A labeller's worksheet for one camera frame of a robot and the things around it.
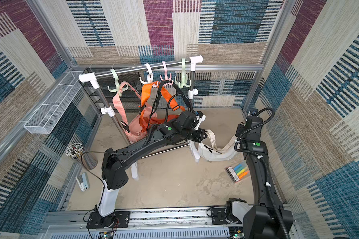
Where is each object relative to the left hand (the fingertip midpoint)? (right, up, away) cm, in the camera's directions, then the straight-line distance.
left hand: (208, 136), depth 77 cm
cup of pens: (-67, -8, +1) cm, 67 cm away
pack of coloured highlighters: (+20, -22, +10) cm, 31 cm away
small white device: (-68, -25, +7) cm, 72 cm away
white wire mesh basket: (-78, +11, -4) cm, 79 cm away
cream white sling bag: (+2, -8, +4) cm, 9 cm away
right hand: (+21, +4, +1) cm, 21 cm away
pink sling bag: (-42, +4, +19) cm, 46 cm away
